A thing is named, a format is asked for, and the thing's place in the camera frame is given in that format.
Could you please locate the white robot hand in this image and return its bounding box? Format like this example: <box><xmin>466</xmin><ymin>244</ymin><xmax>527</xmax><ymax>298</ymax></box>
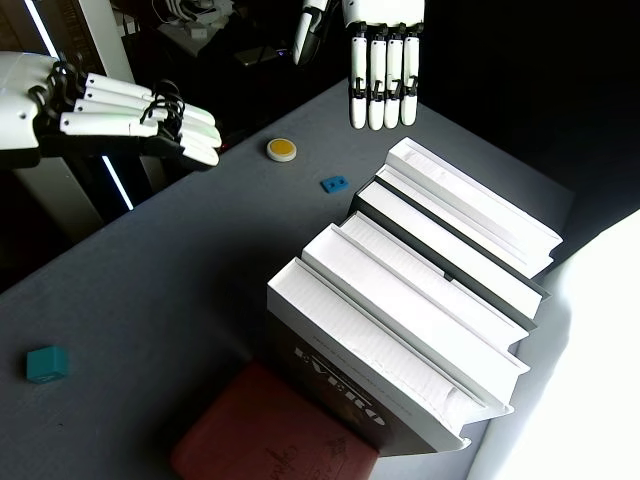
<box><xmin>292</xmin><ymin>0</ymin><xmax>426</xmax><ymax>131</ymax></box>
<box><xmin>0</xmin><ymin>51</ymin><xmax>223</xmax><ymax>171</ymax></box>

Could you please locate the white hardcover book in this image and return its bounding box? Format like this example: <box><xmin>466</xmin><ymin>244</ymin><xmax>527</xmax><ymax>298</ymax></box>
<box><xmin>302</xmin><ymin>223</ymin><xmax>531</xmax><ymax>417</ymax></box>

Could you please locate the thick white book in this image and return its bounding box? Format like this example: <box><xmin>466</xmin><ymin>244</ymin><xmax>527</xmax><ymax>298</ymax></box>
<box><xmin>383</xmin><ymin>137</ymin><xmax>564</xmax><ymax>262</ymax></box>

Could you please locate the book with black cover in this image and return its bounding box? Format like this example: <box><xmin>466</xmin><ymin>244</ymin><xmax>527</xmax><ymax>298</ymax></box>
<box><xmin>348</xmin><ymin>179</ymin><xmax>552</xmax><ymax>324</ymax></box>

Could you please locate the dark cover book white lettering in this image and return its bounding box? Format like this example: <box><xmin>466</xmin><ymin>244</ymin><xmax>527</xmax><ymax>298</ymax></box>
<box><xmin>266</xmin><ymin>257</ymin><xmax>474</xmax><ymax>457</ymax></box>

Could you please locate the small blue block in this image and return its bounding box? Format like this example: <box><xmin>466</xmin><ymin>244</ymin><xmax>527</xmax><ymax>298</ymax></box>
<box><xmin>320</xmin><ymin>174</ymin><xmax>350</xmax><ymax>195</ymax></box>

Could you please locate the yellow disc with white rim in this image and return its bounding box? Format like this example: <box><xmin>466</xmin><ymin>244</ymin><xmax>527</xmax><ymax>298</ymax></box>
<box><xmin>265</xmin><ymin>138</ymin><xmax>300</xmax><ymax>163</ymax></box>

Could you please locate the white light strip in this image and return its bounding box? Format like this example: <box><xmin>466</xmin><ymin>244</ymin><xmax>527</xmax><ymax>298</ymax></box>
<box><xmin>23</xmin><ymin>0</ymin><xmax>135</xmax><ymax>212</ymax></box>

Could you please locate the grey table cloth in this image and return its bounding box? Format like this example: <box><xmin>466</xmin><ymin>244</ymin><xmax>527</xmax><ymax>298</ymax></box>
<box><xmin>0</xmin><ymin>79</ymin><xmax>576</xmax><ymax>480</ymax></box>

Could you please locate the teal cube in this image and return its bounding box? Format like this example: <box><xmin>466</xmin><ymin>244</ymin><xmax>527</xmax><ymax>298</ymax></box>
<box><xmin>25</xmin><ymin>344</ymin><xmax>70</xmax><ymax>385</ymax></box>

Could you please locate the red flat notebook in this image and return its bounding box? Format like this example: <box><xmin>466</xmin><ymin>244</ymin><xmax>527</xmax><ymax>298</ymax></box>
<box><xmin>168</xmin><ymin>360</ymin><xmax>381</xmax><ymax>480</ymax></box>

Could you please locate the white frame post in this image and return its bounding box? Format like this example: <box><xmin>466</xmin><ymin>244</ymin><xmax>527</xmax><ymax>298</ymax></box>
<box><xmin>78</xmin><ymin>0</ymin><xmax>169</xmax><ymax>194</ymax></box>

